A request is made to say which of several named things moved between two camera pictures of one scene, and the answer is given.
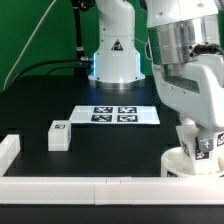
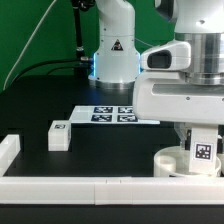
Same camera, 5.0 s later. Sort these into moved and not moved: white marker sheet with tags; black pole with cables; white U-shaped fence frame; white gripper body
Moved: white gripper body
Not moved: white U-shaped fence frame; white marker sheet with tags; black pole with cables
